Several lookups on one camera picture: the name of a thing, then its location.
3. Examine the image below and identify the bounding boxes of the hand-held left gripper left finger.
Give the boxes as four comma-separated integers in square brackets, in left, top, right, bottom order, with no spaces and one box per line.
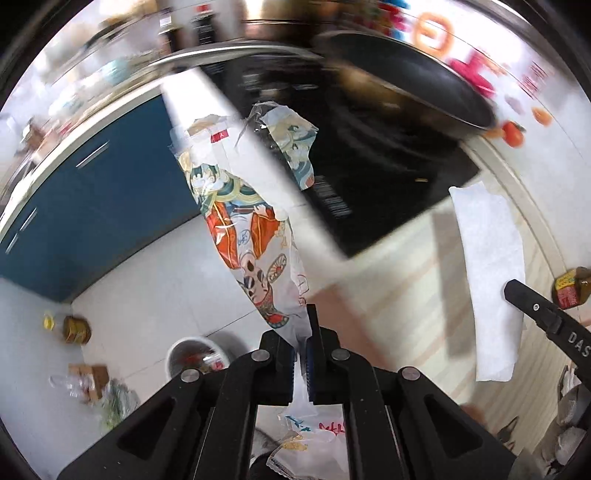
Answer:
[58,329,297,480]

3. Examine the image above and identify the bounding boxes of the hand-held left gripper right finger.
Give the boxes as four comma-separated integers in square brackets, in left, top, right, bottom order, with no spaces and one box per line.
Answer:
[304,304,516,480]

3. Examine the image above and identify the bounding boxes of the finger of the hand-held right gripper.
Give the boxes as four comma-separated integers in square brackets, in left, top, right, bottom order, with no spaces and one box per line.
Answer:
[503,279,563,335]

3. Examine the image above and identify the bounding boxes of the white paper towel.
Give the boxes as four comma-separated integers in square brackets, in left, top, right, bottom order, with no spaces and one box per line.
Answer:
[448,181,527,383]

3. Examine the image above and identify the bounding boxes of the white trash bin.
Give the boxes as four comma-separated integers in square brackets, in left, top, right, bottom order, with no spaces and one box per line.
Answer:
[167,336,230,378]

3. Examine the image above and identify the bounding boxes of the printed clear plastic wrapper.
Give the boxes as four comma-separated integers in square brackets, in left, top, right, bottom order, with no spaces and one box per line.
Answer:
[168,102,348,480]

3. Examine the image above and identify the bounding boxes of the brown glass sauce bottle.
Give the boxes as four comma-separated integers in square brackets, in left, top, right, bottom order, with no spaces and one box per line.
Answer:
[553,266,591,310]

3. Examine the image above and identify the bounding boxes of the white cloth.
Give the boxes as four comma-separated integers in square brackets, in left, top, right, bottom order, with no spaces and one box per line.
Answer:
[553,383,591,468]

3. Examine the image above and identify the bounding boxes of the green vegetable scraps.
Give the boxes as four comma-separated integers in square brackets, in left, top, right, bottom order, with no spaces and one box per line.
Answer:
[98,382,140,431]

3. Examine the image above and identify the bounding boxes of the black glass gas stove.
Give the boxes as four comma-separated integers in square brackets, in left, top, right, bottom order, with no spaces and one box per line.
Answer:
[198,65,482,258]

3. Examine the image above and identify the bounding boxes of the cardboard box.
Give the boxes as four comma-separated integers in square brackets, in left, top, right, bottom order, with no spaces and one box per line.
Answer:
[68,363,111,403]

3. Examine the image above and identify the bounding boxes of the yellow cap oil bottle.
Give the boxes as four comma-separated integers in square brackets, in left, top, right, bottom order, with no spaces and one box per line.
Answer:
[43,309,92,345]

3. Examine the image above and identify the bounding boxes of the blue kitchen cabinets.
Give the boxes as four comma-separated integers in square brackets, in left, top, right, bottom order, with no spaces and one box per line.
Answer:
[0,94,219,304]

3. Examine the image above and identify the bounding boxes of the black frying pan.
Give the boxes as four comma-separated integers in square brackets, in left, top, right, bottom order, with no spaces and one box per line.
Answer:
[151,31,498,140]

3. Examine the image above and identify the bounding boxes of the wide dark sauce bottle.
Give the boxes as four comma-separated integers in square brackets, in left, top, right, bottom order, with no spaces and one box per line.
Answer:
[191,4,223,48]

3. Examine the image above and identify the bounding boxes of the colourful wall stickers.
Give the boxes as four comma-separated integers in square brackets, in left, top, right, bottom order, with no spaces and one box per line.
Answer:
[378,0,556,149]

